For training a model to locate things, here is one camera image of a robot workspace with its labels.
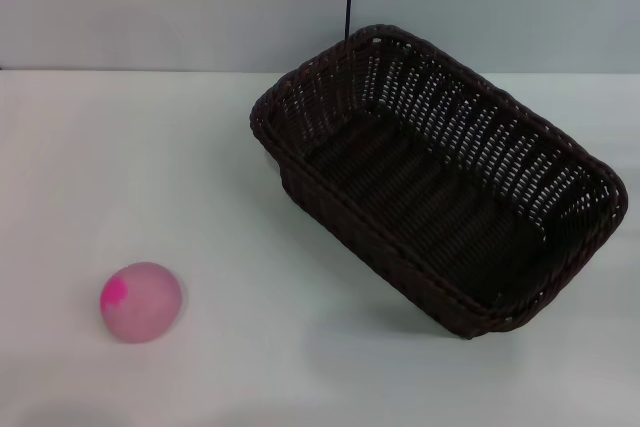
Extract black woven plastic basket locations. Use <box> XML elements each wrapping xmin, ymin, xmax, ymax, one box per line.
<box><xmin>248</xmin><ymin>23</ymin><xmax>629</xmax><ymax>341</ymax></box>

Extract pink toy peach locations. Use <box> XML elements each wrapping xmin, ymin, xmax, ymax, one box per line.
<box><xmin>99</xmin><ymin>261</ymin><xmax>183</xmax><ymax>346</ymax></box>

